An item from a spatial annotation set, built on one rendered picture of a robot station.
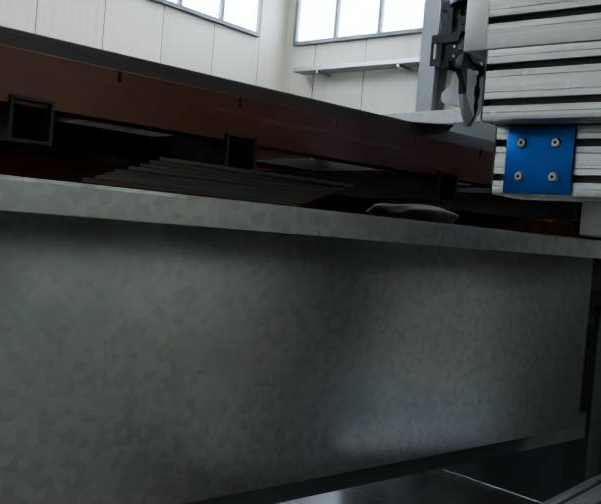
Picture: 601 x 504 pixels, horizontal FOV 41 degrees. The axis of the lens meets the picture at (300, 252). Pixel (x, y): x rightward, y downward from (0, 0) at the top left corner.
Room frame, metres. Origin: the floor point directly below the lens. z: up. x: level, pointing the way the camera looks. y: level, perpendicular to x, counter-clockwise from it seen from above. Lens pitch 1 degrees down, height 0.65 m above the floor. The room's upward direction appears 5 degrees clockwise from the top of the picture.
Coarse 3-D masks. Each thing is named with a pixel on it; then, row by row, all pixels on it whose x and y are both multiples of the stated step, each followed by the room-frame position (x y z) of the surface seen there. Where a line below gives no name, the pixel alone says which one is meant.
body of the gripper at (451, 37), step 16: (464, 0) 1.33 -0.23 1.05; (448, 16) 1.38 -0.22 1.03; (464, 16) 1.35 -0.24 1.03; (448, 32) 1.37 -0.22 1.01; (464, 32) 1.34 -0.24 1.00; (432, 48) 1.38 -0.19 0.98; (448, 48) 1.36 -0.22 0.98; (432, 64) 1.37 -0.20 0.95; (448, 64) 1.35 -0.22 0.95; (480, 64) 1.34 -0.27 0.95
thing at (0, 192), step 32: (0, 192) 0.68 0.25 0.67; (32, 192) 0.69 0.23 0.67; (64, 192) 0.71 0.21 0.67; (96, 192) 0.73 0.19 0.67; (128, 192) 0.76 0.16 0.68; (160, 192) 0.78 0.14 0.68; (192, 224) 0.81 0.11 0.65; (224, 224) 0.83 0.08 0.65; (256, 224) 0.86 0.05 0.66; (288, 224) 0.89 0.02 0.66; (320, 224) 0.92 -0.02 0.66; (352, 224) 0.96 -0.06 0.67; (384, 224) 0.99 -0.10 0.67; (416, 224) 1.03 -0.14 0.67; (448, 224) 1.08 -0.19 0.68; (576, 256) 1.30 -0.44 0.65
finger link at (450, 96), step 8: (472, 72) 1.33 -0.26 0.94; (456, 80) 1.35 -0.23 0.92; (472, 80) 1.34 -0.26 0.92; (448, 88) 1.36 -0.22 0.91; (456, 88) 1.35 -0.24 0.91; (472, 88) 1.34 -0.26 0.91; (448, 96) 1.36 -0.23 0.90; (456, 96) 1.35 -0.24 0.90; (464, 96) 1.33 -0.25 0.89; (472, 96) 1.34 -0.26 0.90; (448, 104) 1.36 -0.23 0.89; (456, 104) 1.35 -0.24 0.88; (464, 104) 1.33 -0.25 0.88; (472, 104) 1.34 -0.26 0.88; (464, 112) 1.34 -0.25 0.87; (472, 112) 1.34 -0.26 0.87; (464, 120) 1.35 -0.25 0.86
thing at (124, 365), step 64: (0, 256) 0.84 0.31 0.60; (64, 256) 0.89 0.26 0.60; (128, 256) 0.94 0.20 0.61; (192, 256) 1.00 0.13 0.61; (256, 256) 1.07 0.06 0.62; (320, 256) 1.15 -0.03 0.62; (384, 256) 1.23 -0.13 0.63; (448, 256) 1.34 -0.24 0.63; (512, 256) 1.46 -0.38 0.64; (0, 320) 0.84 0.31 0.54; (64, 320) 0.89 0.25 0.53; (128, 320) 0.94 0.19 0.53; (192, 320) 1.01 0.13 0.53; (256, 320) 1.07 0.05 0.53; (320, 320) 1.15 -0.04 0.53; (384, 320) 1.24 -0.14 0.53; (448, 320) 1.35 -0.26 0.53; (512, 320) 1.48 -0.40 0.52; (576, 320) 1.63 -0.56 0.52; (0, 384) 0.85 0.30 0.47; (64, 384) 0.90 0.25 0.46; (128, 384) 0.95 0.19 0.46; (192, 384) 1.01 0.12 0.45; (256, 384) 1.08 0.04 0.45; (320, 384) 1.16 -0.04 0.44; (384, 384) 1.25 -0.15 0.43; (448, 384) 1.36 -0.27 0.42; (512, 384) 1.49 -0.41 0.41; (576, 384) 1.64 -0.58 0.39; (0, 448) 0.85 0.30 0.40; (64, 448) 0.90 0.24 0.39; (128, 448) 0.95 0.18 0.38; (192, 448) 1.02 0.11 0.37; (256, 448) 1.09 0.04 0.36; (320, 448) 1.17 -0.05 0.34; (384, 448) 1.26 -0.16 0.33; (448, 448) 1.37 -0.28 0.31
